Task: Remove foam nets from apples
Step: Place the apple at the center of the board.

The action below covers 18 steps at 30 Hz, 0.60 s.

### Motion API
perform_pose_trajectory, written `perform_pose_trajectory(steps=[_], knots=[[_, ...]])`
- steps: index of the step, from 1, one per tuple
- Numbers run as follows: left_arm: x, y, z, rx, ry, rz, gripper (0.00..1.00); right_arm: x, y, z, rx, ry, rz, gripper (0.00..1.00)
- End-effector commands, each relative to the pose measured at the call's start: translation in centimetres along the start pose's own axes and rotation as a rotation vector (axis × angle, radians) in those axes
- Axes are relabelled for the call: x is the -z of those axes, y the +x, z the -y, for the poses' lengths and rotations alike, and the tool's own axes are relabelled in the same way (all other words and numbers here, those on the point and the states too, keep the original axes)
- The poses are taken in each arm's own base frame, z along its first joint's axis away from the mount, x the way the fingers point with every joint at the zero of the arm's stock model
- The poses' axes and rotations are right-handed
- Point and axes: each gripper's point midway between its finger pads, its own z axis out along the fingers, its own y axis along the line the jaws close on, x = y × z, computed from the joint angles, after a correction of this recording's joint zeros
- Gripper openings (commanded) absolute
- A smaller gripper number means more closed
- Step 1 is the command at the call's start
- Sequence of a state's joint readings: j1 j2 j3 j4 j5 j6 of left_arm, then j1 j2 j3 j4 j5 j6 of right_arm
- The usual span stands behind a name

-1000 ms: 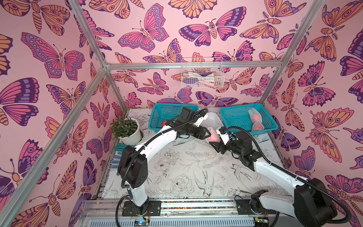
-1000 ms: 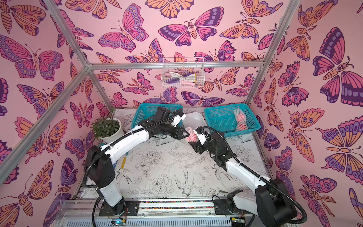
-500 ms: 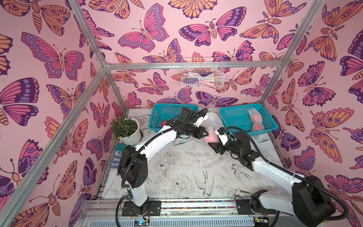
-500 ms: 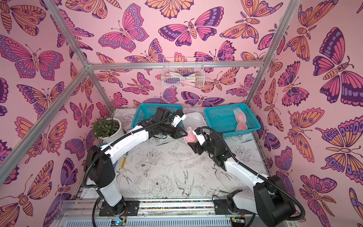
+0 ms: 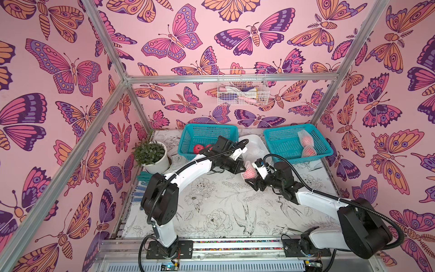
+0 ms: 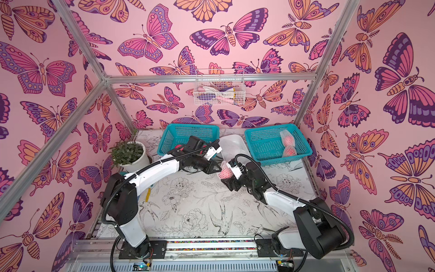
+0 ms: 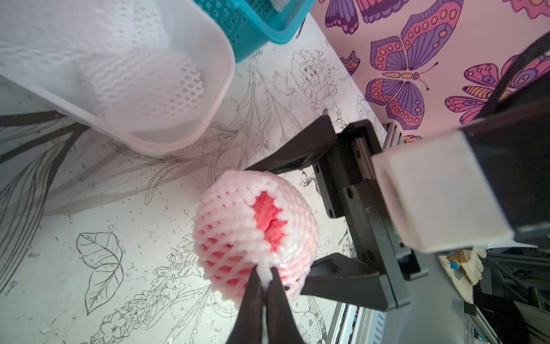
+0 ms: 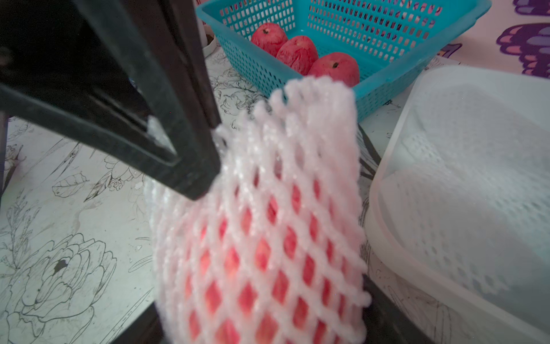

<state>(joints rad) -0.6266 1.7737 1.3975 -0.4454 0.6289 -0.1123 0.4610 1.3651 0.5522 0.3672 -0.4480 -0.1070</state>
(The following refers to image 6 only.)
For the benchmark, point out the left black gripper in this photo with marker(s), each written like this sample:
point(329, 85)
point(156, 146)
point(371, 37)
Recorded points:
point(210, 168)

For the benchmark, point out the netted apple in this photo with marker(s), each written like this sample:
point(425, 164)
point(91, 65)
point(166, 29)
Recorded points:
point(287, 138)
point(289, 151)
point(226, 172)

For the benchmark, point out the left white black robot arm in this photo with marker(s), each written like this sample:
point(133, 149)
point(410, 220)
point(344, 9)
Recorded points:
point(120, 203)

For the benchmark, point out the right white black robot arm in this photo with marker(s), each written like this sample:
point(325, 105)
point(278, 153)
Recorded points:
point(318, 232)

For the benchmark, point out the white plastic tray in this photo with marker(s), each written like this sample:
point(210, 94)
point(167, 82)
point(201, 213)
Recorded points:
point(232, 145)

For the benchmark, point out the left teal plastic basket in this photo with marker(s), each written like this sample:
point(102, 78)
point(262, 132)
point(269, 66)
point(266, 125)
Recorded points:
point(179, 134)

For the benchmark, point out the teal plastic basket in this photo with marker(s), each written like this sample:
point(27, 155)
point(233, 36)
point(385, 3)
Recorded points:
point(265, 144)
point(179, 134)

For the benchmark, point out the right teal plastic basket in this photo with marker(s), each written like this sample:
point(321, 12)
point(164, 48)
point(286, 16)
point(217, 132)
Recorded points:
point(265, 144)

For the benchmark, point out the potted green plant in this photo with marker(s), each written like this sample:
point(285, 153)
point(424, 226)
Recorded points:
point(130, 154)

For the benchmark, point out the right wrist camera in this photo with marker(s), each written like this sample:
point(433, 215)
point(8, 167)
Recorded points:
point(236, 170)

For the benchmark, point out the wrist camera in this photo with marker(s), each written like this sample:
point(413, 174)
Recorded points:
point(236, 170)
point(211, 152)

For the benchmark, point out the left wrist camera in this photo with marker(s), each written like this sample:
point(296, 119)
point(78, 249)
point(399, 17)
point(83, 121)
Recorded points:
point(211, 152)

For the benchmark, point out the white wire wall basket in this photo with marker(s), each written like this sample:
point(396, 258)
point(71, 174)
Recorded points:
point(219, 86)

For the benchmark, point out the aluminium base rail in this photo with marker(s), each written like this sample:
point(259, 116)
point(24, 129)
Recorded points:
point(236, 254)

